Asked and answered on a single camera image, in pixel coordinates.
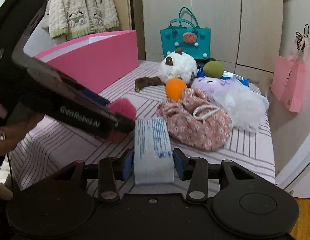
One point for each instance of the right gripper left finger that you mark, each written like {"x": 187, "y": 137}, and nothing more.
{"x": 112, "y": 169}

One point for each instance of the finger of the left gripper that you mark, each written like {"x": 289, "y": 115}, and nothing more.
{"x": 124, "y": 124}

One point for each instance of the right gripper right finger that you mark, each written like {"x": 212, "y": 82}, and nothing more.
{"x": 195, "y": 170}

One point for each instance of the pink strawberry plush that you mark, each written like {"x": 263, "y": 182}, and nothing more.
{"x": 124, "y": 107}

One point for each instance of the white tissue pack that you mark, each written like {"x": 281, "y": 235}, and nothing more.
{"x": 153, "y": 160}

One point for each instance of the white panda plush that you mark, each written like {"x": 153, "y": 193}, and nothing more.
{"x": 176, "y": 64}

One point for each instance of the blue wet wipes pack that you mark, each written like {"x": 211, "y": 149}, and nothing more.
{"x": 226, "y": 75}

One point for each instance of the person's left hand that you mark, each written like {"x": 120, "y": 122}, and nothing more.
{"x": 11, "y": 135}

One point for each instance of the orange plush ball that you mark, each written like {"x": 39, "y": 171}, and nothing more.
{"x": 174, "y": 88}

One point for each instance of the pink storage box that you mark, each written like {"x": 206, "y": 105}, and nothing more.
{"x": 97, "y": 60}

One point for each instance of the white fluffy plush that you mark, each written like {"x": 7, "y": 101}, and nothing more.
{"x": 245, "y": 107}

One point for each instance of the purple plush toy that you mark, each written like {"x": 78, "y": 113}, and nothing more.
{"x": 210, "y": 84}

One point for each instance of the cream knitted sweater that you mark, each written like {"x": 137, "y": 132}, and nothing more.
{"x": 77, "y": 18}

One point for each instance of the green plush ball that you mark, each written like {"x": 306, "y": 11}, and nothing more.
{"x": 213, "y": 69}

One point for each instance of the teal felt handbag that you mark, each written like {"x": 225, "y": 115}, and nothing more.
{"x": 182, "y": 33}

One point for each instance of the pink paper bag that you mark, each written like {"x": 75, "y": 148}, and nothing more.
{"x": 289, "y": 83}

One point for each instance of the wardrobe cabinet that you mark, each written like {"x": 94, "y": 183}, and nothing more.
{"x": 243, "y": 32}

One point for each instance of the pink floral drawstring bag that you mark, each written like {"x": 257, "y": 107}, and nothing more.
{"x": 196, "y": 122}

